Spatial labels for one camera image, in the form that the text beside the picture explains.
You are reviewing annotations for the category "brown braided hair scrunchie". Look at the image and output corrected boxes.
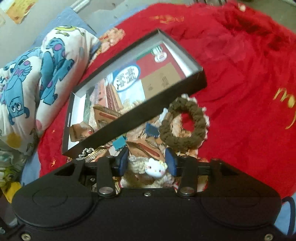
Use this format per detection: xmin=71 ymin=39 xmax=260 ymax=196
xmin=159 ymin=94 xmax=210 ymax=153

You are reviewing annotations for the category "blue hair clip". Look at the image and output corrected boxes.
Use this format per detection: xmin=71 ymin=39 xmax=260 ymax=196
xmin=144 ymin=123 xmax=159 ymax=138

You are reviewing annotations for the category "yellow wall poster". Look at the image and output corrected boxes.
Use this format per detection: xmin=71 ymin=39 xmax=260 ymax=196
xmin=1 ymin=0 xmax=38 ymax=24

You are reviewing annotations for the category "brown snack packet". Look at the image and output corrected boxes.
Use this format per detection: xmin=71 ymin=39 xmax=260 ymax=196
xmin=69 ymin=121 xmax=94 ymax=142
xmin=93 ymin=104 xmax=122 ymax=129
xmin=126 ymin=140 xmax=165 ymax=162

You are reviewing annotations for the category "red plush blanket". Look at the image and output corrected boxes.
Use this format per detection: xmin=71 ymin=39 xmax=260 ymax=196
xmin=36 ymin=2 xmax=296 ymax=200

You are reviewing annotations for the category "white kitty hair tie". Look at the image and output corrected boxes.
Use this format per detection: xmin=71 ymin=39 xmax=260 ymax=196
xmin=120 ymin=155 xmax=174 ymax=188

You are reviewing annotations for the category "black shallow cardboard box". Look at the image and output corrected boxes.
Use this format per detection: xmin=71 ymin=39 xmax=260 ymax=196
xmin=62 ymin=29 xmax=207 ymax=159

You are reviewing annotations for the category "white blue monster quilt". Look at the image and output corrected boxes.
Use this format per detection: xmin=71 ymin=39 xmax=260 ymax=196
xmin=1 ymin=26 xmax=101 ymax=201

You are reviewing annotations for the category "colourful history textbook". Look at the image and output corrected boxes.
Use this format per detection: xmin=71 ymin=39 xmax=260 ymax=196
xmin=83 ymin=43 xmax=191 ymax=128

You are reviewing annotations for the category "teal hair clip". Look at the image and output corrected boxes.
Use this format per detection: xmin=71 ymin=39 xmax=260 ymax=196
xmin=112 ymin=136 xmax=126 ymax=151

